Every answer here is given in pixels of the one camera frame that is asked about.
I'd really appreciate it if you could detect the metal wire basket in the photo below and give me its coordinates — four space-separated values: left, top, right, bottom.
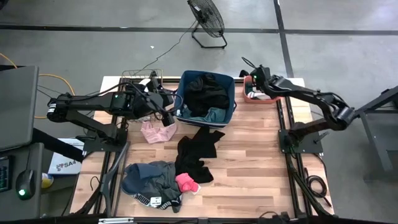
120 68 165 123

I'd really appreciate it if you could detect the black shirt cloth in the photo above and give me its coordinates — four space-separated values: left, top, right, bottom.
174 126 226 184

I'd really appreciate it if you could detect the thin black cord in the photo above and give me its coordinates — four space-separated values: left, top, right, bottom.
89 175 102 192

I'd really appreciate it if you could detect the grey flat panel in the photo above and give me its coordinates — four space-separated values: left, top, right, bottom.
0 64 40 152

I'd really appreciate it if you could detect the yellow cable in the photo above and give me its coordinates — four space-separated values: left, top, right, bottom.
0 52 76 119

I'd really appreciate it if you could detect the black fan cable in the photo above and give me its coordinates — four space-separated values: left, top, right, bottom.
145 19 199 68

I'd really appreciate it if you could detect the bright pink sock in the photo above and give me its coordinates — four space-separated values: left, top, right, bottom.
175 172 200 194

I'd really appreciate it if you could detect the coiled black cable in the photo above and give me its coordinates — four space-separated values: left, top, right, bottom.
303 167 333 208

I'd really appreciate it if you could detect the grey briefs white waistband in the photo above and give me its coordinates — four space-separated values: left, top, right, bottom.
123 161 184 214

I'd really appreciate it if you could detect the backlit keyboard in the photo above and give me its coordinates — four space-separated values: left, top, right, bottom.
0 155 14 194

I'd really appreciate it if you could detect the black floor fan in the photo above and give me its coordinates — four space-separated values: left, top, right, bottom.
187 0 228 50

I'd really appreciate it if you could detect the red small basket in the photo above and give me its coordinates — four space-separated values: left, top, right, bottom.
243 75 282 105

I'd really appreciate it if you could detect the navy white-striped fabric bin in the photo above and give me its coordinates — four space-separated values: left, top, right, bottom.
173 70 239 129

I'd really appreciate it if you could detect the black aluminium table frame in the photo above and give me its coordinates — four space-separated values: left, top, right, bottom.
70 76 335 224

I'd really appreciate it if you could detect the yellow ball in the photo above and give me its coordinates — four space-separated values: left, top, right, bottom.
41 172 55 189

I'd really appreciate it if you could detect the grey desk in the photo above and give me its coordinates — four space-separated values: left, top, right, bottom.
0 142 44 222

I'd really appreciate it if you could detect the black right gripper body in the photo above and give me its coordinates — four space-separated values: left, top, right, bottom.
250 64 273 93

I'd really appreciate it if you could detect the white printed box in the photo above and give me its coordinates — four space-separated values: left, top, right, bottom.
47 138 85 176

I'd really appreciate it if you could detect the light pink cloth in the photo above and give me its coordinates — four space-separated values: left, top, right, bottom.
140 120 177 144

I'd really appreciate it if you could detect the grey-blue white-patterned cloth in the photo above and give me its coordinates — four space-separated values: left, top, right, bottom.
181 105 227 123

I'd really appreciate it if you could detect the black computer mouse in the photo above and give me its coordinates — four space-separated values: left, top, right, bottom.
15 169 36 201

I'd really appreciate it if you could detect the black metal stand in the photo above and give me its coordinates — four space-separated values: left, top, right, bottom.
360 85 398 183

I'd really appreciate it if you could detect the navy blue cloth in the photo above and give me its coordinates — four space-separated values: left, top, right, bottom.
120 162 162 195

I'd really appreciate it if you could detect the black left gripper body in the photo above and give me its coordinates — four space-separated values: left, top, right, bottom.
129 88 175 121

